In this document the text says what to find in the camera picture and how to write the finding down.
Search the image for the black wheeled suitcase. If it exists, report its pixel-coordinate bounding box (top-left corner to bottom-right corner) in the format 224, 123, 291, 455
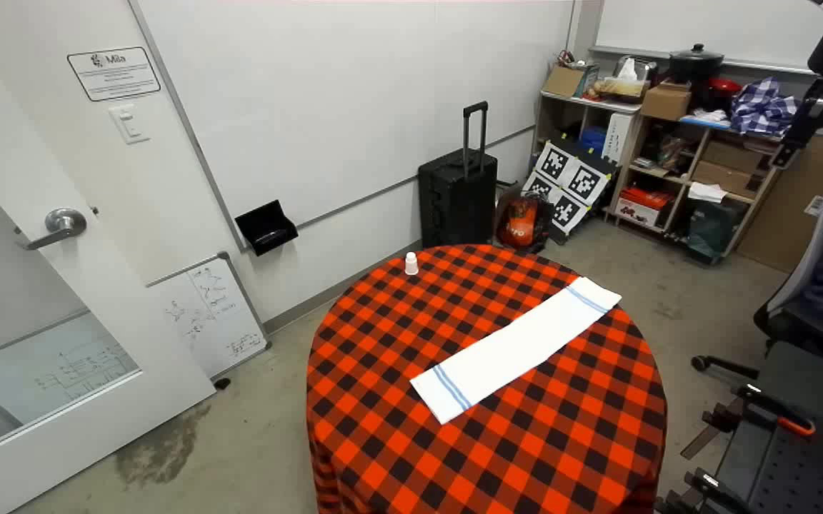
416, 101, 500, 252

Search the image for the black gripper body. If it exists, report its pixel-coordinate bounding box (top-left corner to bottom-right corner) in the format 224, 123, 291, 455
773, 81, 823, 170

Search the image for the blue white patterned bag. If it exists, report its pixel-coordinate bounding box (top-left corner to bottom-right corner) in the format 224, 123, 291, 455
727, 77, 800, 141

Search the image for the orange and black bag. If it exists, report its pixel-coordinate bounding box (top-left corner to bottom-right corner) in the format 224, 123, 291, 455
494, 192, 559, 254

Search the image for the red black checkered tablecloth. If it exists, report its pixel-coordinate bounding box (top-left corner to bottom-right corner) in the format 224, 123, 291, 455
304, 244, 670, 514

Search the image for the large cardboard box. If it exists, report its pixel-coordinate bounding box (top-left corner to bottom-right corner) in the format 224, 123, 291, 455
637, 84, 694, 123

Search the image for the white framed whiteboard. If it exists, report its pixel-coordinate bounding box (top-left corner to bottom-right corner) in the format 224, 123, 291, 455
589, 0, 823, 75

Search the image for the grey office chair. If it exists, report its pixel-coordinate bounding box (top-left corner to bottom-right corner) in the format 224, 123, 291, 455
753, 143, 823, 370

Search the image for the white towel with blue stripes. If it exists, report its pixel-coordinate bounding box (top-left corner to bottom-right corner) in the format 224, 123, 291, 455
409, 274, 627, 427

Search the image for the dark green bin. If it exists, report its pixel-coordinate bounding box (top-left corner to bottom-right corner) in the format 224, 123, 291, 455
683, 200, 740, 262

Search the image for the brown cardboard panel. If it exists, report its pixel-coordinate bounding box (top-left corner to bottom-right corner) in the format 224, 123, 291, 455
734, 131, 823, 274

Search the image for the white door with glass pane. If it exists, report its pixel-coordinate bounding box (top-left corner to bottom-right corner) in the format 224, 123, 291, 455
0, 0, 220, 514

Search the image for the white plastic bottle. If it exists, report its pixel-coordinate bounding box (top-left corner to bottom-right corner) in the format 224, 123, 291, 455
613, 55, 644, 85

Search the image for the small scribbled whiteboard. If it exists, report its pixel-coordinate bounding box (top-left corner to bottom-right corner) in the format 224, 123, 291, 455
150, 254, 270, 380

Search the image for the black white fiducial tag board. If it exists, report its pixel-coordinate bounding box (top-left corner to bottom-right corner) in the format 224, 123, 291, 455
520, 141, 619, 240

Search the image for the white framed notice sign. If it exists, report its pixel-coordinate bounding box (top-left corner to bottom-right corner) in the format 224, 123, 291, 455
63, 43, 163, 105

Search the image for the silver door lever handle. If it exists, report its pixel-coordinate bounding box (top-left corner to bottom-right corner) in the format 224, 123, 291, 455
24, 210, 93, 254

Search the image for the small cardboard box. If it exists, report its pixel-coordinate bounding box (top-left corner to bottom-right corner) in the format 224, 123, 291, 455
543, 63, 589, 101

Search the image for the white light switch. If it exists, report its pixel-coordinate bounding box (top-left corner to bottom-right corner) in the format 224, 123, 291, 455
110, 101, 153, 148

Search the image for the large wall whiteboard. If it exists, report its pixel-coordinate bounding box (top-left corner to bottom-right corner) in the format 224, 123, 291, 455
129, 0, 577, 252

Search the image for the wide cardboard box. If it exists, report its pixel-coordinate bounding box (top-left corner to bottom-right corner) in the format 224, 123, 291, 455
694, 141, 766, 197

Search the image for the red and white box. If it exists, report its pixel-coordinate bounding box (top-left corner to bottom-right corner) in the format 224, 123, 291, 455
619, 185, 674, 230

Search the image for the black wall tray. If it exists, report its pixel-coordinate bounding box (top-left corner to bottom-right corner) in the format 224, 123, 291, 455
236, 197, 301, 257

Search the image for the black robot mounting stand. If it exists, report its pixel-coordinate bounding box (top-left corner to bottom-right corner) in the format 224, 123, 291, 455
666, 341, 823, 514

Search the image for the black cooking pot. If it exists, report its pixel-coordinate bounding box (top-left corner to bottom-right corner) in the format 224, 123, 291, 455
666, 43, 727, 85

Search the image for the black clamp with orange handle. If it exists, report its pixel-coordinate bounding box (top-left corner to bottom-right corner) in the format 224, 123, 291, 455
707, 380, 822, 439

